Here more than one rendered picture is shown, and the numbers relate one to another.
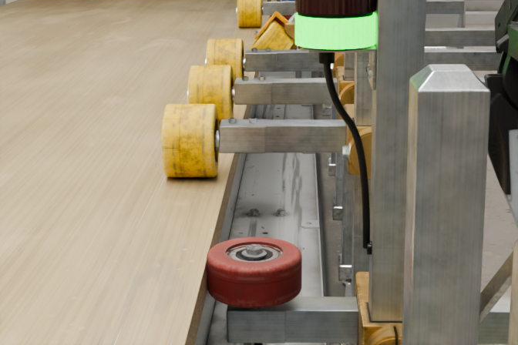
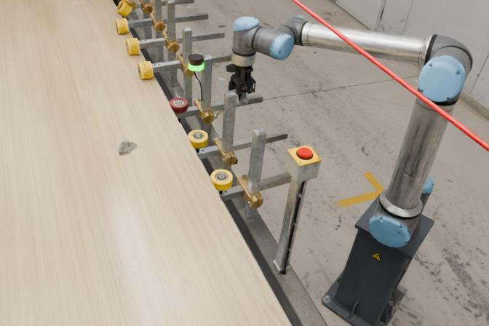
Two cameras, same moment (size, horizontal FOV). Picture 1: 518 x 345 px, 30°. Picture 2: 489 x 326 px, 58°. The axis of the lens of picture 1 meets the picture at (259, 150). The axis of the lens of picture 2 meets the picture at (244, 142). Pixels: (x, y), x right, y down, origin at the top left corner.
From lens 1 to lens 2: 1.24 m
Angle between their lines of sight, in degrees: 36
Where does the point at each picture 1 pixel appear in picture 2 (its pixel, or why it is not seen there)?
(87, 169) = (118, 79)
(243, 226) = not seen: hidden behind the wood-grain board
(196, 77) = (129, 44)
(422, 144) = (228, 102)
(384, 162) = (205, 86)
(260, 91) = (146, 44)
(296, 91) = (155, 43)
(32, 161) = (101, 78)
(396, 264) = (207, 102)
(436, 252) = (229, 114)
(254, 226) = not seen: hidden behind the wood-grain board
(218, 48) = (120, 22)
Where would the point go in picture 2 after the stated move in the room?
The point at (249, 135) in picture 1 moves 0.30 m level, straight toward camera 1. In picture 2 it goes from (159, 68) to (183, 102)
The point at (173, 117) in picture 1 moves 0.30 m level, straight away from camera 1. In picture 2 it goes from (142, 67) to (119, 40)
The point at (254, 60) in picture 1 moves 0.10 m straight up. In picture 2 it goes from (131, 25) to (129, 6)
